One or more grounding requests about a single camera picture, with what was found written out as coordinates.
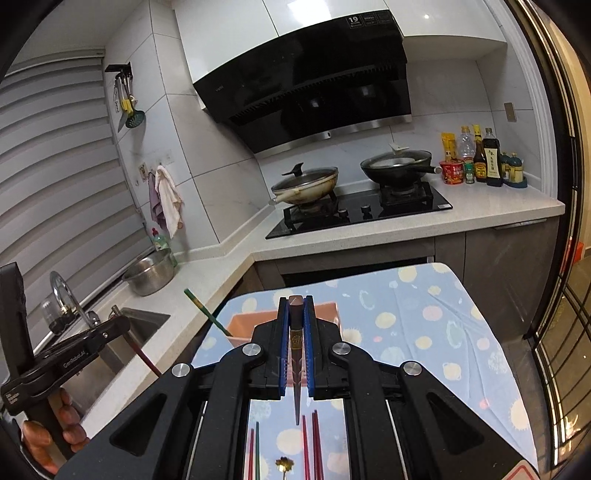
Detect teal condiment jar set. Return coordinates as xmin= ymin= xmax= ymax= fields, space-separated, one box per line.
xmin=501 ymin=152 xmax=528 ymax=189

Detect chrome faucet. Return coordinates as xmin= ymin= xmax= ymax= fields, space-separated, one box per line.
xmin=50 ymin=271 xmax=100 ymax=334

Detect black pan with lid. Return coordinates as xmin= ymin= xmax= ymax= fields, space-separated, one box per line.
xmin=360 ymin=143 xmax=443 ymax=189

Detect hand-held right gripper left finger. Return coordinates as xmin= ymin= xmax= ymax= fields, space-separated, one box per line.
xmin=58 ymin=298 xmax=291 ymax=480

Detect red instant noodle cup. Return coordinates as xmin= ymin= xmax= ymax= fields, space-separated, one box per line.
xmin=438 ymin=159 xmax=465 ymax=186

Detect black glass gas stove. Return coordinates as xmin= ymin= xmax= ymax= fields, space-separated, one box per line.
xmin=265 ymin=181 xmax=454 ymax=240

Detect glass panel sliding door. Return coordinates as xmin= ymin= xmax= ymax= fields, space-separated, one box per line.
xmin=505 ymin=0 xmax=591 ymax=480

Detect green dish soap bottle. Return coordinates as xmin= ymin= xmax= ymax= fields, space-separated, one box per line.
xmin=151 ymin=227 xmax=179 ymax=267

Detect black range hood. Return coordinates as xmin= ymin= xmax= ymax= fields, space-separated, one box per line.
xmin=191 ymin=10 xmax=414 ymax=156

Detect dark sink caddy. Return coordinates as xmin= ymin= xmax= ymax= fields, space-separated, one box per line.
xmin=47 ymin=310 xmax=78 ymax=334

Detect white hanging towel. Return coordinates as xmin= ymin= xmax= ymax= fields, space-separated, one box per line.
xmin=156 ymin=165 xmax=186 ymax=239

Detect clear plastic bottle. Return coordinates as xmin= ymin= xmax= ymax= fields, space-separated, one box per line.
xmin=457 ymin=126 xmax=476 ymax=160

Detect brown chopstick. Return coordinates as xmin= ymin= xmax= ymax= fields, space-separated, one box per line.
xmin=288 ymin=295 xmax=305 ymax=426

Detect person's left hand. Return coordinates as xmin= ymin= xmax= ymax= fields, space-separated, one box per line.
xmin=21 ymin=390 xmax=91 ymax=476

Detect purple hanging cloth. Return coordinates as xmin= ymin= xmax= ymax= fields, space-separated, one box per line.
xmin=148 ymin=172 xmax=165 ymax=223

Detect pink plastic utensil basket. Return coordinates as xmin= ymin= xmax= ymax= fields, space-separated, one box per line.
xmin=226 ymin=301 xmax=343 ymax=350

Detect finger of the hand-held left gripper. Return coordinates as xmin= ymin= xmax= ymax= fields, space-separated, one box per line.
xmin=74 ymin=316 xmax=132 ymax=352

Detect grey base cabinets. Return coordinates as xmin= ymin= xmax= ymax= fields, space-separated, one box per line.
xmin=240 ymin=217 xmax=562 ymax=344

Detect yellow-capped sauce bottle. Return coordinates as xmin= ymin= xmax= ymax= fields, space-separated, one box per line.
xmin=472 ymin=124 xmax=489 ymax=182

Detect cream wok with lid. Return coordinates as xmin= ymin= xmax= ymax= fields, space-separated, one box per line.
xmin=269 ymin=162 xmax=339 ymax=206

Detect blue printed tablecloth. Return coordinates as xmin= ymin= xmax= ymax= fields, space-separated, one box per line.
xmin=191 ymin=262 xmax=541 ymax=480

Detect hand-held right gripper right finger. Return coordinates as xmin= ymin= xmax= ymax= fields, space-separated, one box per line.
xmin=302 ymin=298 xmax=539 ymax=480

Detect dark soy sauce bottle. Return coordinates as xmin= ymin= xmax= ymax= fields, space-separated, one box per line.
xmin=483 ymin=128 xmax=504 ymax=188

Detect stainless steel bowl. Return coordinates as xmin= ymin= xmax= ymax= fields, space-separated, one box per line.
xmin=121 ymin=249 xmax=177 ymax=297

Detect grey window blind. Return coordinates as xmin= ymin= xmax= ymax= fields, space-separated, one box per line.
xmin=0 ymin=46 xmax=141 ymax=337

